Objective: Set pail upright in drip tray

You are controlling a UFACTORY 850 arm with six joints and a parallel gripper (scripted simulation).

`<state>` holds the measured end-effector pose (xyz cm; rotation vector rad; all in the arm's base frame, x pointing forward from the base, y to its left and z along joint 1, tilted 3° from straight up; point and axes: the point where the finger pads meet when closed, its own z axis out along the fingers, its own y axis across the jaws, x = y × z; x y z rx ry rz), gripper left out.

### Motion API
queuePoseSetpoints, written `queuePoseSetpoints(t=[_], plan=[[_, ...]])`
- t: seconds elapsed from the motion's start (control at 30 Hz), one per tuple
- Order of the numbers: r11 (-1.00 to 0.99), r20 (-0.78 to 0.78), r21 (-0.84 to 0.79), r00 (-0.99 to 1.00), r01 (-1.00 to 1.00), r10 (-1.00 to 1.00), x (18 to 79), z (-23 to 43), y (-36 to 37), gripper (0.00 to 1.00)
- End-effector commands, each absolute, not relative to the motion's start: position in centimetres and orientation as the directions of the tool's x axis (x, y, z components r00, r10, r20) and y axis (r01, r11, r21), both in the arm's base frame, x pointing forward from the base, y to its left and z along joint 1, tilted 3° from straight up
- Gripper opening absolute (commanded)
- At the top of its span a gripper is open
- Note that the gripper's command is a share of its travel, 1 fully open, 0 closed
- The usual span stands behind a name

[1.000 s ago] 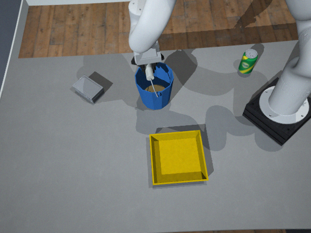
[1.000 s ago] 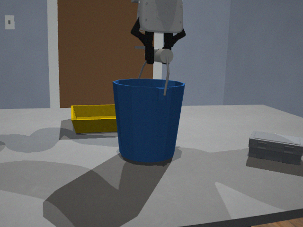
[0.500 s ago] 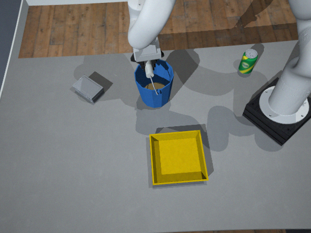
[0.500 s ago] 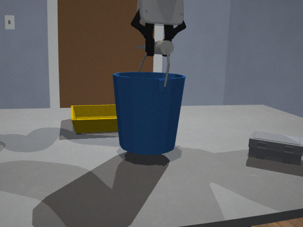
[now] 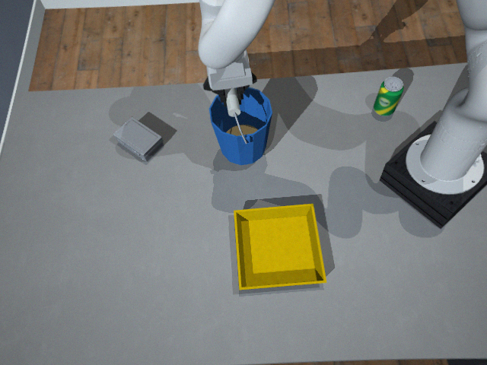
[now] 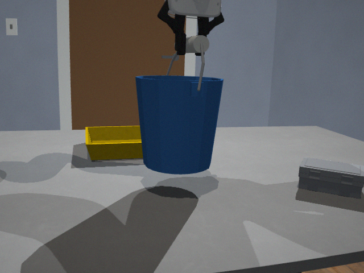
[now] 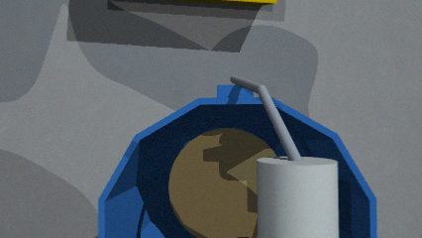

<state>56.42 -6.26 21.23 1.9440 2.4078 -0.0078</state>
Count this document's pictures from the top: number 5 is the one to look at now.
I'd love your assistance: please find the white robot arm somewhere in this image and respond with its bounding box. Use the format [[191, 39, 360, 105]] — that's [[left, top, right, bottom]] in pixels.
[[199, 0, 487, 195]]

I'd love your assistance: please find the blue bucket with grey handle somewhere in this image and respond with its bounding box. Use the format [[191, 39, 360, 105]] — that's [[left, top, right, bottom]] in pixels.
[[209, 87, 272, 165]]

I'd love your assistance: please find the green drink can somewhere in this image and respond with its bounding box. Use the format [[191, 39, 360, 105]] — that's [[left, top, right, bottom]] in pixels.
[[374, 77, 404, 116]]

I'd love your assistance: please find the grey rectangular case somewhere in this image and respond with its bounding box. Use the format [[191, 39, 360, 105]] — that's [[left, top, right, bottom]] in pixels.
[[113, 117, 164, 162]]

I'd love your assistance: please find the yellow square tray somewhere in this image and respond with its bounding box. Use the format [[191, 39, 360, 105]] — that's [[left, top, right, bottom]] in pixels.
[[234, 204, 326, 290]]

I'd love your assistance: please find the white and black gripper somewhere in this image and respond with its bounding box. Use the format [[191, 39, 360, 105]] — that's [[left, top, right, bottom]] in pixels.
[[203, 49, 257, 107]]

